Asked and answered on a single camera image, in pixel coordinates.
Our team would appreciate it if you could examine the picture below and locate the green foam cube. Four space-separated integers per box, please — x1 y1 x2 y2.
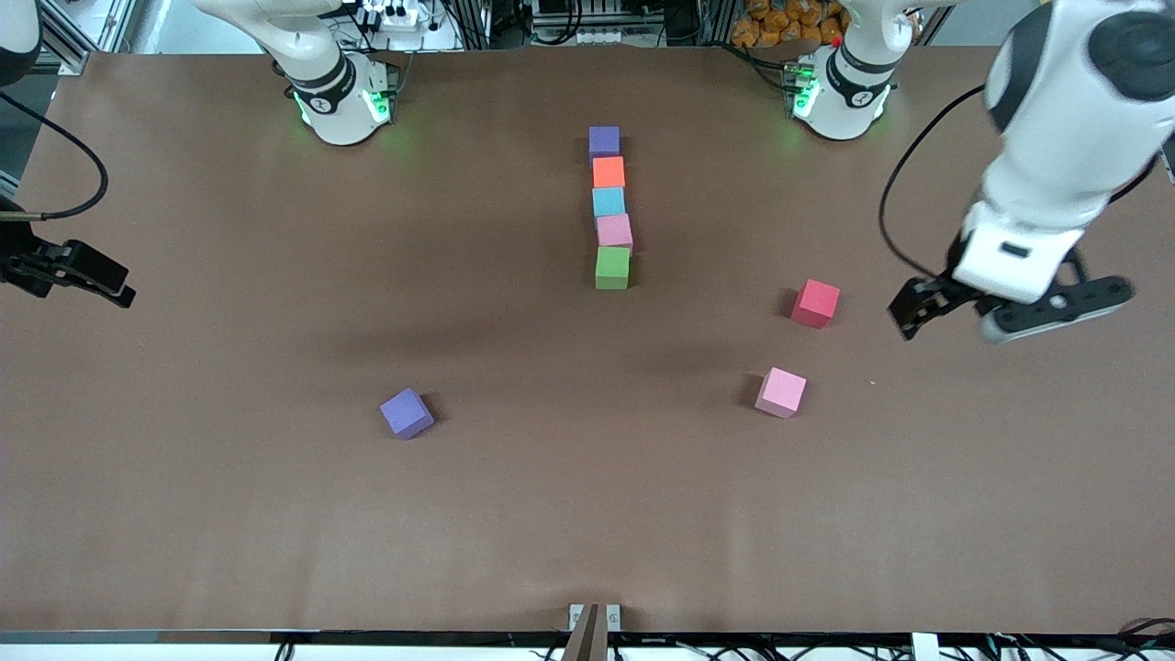
595 246 632 291

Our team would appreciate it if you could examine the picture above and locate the red foam cube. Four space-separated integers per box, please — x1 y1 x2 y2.
791 279 841 330

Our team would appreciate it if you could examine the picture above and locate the bag of orange snacks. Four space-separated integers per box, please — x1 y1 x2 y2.
732 0 850 49

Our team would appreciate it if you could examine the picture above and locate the brown table cover sheet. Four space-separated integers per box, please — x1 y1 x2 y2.
0 44 1175 636

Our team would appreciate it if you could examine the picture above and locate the white power strip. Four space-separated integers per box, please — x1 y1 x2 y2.
356 0 432 28

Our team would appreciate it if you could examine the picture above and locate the dark equipment rack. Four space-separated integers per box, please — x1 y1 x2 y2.
477 0 735 47

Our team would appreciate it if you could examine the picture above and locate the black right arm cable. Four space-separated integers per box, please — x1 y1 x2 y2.
0 92 109 221

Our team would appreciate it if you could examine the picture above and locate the metal table edge rail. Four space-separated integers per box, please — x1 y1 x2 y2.
0 629 1175 645

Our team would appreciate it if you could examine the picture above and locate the silver camera mount bracket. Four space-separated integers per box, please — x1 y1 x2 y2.
562 603 623 661

